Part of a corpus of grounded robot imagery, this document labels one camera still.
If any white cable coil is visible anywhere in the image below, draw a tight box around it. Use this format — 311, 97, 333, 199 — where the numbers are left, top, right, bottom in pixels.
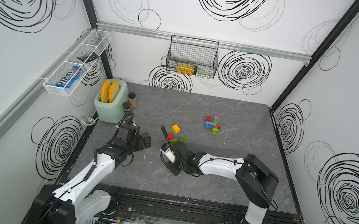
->
79, 115, 97, 127

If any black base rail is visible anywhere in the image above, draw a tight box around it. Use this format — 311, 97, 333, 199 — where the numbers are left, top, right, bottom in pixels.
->
97, 184, 305, 224

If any small green lego brick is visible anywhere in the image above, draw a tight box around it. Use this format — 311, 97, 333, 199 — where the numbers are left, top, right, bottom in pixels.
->
211, 127, 218, 134

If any blue lego brick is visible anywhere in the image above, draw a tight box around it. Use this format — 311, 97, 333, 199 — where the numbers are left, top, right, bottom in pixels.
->
205, 121, 216, 128

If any yellow item in basket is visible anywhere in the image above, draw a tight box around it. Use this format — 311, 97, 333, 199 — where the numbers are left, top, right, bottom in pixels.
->
176, 62, 197, 75

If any orange lego brick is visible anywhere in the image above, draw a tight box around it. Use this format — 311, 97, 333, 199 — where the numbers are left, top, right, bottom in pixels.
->
213, 124, 221, 130

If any yellow toast slice left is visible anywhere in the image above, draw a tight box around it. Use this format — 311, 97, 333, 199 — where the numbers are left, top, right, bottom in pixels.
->
100, 79, 111, 103

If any black remote control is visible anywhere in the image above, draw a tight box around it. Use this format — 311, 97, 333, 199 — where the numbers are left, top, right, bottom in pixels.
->
77, 53, 99, 63

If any yellow lego brick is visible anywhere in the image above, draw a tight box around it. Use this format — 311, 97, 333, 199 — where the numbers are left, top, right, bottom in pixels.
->
171, 124, 180, 134

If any lime green lego brick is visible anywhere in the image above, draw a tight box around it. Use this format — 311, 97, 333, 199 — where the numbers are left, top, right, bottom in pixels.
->
180, 137, 187, 144

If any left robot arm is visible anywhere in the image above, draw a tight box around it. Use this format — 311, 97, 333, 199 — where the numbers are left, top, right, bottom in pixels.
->
21, 119, 152, 224

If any blue candy packet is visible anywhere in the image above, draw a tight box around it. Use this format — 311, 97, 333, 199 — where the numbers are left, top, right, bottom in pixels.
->
55, 66, 83, 88

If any black wire wall basket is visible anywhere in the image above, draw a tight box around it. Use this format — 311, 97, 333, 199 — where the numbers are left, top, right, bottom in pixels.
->
165, 34, 220, 79

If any dark pepper jar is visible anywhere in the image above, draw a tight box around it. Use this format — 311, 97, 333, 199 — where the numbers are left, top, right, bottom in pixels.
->
122, 102, 131, 113

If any yellow toast slice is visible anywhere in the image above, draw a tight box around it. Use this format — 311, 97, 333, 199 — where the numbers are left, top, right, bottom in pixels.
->
100, 79, 111, 103
107, 80, 120, 103

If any yellow toast slice right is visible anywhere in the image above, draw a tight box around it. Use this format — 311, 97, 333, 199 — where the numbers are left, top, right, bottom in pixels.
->
107, 80, 120, 103

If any white wire wall shelf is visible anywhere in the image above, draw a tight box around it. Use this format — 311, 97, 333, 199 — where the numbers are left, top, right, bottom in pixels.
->
43, 29, 111, 98

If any long green lego brick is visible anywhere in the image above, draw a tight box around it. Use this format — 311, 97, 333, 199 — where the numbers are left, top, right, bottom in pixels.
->
171, 138, 178, 144

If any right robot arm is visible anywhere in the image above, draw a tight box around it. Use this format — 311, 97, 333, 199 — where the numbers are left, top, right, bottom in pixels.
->
160, 140, 279, 224

